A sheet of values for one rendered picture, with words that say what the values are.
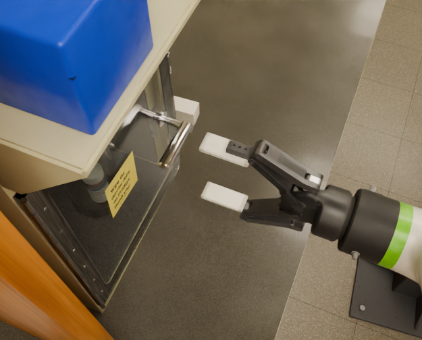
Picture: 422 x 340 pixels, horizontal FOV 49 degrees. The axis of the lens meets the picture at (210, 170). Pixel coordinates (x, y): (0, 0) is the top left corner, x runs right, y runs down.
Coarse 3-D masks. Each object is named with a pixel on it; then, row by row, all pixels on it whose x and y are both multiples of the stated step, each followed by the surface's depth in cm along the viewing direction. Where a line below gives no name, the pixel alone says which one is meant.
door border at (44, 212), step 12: (36, 192) 47; (36, 204) 47; (48, 204) 50; (36, 216) 48; (48, 216) 50; (60, 228) 54; (60, 240) 55; (72, 240) 58; (72, 252) 60; (84, 264) 65; (84, 276) 66; (96, 276) 70; (96, 288) 72; (96, 300) 74
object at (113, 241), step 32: (160, 64) 65; (160, 96) 69; (128, 128) 63; (160, 128) 74; (64, 192) 52; (96, 192) 60; (160, 192) 86; (64, 224) 55; (96, 224) 64; (128, 224) 76; (96, 256) 68; (128, 256) 82
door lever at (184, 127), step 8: (160, 120) 72; (168, 120) 72; (176, 120) 72; (184, 128) 71; (192, 128) 72; (176, 136) 70; (184, 136) 71; (176, 144) 70; (168, 152) 69; (176, 152) 70; (160, 160) 68; (168, 160) 68; (160, 168) 69; (168, 168) 69
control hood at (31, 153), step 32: (160, 0) 41; (192, 0) 41; (160, 32) 39; (128, 96) 36; (0, 128) 34; (32, 128) 34; (64, 128) 34; (0, 160) 37; (32, 160) 34; (64, 160) 33; (96, 160) 33
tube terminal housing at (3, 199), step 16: (0, 192) 44; (0, 208) 50; (16, 208) 47; (16, 224) 53; (32, 224) 50; (32, 240) 56; (48, 256) 60; (64, 272) 65; (80, 288) 70; (96, 304) 78
